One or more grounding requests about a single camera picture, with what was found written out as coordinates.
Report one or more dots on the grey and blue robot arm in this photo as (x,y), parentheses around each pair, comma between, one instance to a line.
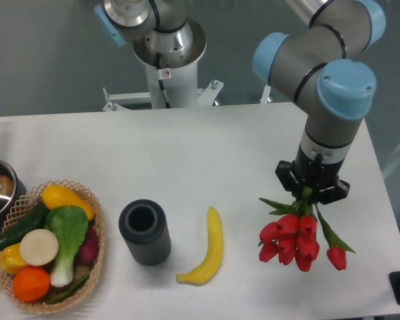
(316,71)

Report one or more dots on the green bok choy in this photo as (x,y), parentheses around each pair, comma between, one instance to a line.
(69,224)

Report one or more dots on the yellow squash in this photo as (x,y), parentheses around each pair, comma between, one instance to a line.
(55,196)

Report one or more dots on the woven wicker basket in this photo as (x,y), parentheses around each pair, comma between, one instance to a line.
(21,207)

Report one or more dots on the green chili pepper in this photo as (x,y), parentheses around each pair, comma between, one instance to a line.
(69,291)

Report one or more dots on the green cucumber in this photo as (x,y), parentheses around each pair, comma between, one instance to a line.
(35,219)

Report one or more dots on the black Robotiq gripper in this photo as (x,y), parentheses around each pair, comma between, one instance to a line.
(315,172)

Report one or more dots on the orange fruit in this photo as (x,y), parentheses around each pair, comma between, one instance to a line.
(31,283)

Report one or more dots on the dark grey ribbed vase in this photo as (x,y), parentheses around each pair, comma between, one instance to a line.
(143,225)

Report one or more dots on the white round radish slice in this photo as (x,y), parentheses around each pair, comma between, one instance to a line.
(39,247)

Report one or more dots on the yellow banana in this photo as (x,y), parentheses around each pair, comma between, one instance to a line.
(211,263)

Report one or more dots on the yellow bell pepper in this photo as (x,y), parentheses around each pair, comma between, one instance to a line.
(11,260)

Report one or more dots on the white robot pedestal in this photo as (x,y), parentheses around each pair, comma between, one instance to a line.
(170,61)

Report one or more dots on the red tulip bouquet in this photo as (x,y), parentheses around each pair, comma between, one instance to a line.
(293,237)

